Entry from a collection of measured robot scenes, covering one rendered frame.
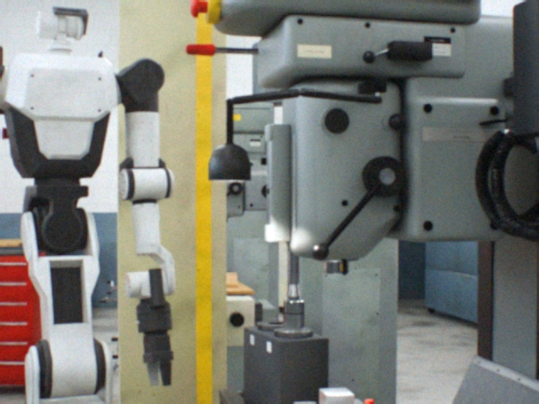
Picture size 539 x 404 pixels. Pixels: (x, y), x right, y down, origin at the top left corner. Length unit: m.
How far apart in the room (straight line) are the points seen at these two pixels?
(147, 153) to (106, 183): 8.32
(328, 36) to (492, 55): 0.31
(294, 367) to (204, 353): 1.45
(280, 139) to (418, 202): 0.27
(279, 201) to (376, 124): 0.22
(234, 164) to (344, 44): 0.28
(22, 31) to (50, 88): 8.66
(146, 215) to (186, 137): 1.11
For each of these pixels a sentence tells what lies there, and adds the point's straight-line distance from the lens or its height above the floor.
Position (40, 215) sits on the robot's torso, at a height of 1.37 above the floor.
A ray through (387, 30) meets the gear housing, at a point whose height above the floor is 1.71.
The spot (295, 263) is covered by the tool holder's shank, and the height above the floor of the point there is 1.27.
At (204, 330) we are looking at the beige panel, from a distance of 3.24.
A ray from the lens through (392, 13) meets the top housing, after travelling 1.46.
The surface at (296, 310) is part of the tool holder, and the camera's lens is 1.85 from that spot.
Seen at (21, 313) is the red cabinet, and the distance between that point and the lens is 5.98.
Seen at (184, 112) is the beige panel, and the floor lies 1.74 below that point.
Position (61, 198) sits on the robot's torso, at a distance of 2.05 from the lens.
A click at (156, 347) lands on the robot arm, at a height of 1.04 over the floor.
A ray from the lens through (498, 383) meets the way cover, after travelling 1.72.
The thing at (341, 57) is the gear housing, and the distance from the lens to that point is 1.41.
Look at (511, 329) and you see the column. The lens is 1.70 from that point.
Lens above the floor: 1.42
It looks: 1 degrees down
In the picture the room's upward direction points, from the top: straight up
